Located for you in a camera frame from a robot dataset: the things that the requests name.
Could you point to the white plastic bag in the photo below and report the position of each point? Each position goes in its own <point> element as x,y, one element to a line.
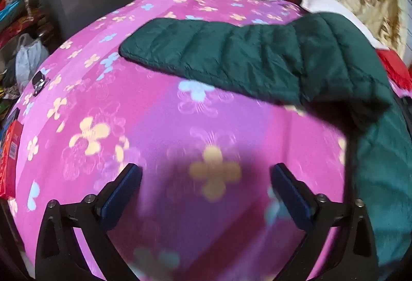
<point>30,55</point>

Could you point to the red box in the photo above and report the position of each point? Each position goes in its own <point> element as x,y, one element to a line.
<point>9,155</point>

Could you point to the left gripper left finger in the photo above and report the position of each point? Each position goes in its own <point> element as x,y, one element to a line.
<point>58,253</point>

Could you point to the white pillow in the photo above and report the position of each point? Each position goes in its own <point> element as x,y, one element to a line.
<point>333,6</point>

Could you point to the red ruffled cushion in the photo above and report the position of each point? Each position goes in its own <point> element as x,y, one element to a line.
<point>395,68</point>

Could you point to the small black device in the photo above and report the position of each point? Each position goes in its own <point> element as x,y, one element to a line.
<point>38,82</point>

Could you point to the dark green puffer jacket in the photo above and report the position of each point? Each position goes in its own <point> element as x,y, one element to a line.
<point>323,63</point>

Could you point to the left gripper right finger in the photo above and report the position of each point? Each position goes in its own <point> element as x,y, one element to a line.
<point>338,242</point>

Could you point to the pink floral bed sheet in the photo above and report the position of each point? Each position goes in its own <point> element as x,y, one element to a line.
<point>205,209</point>

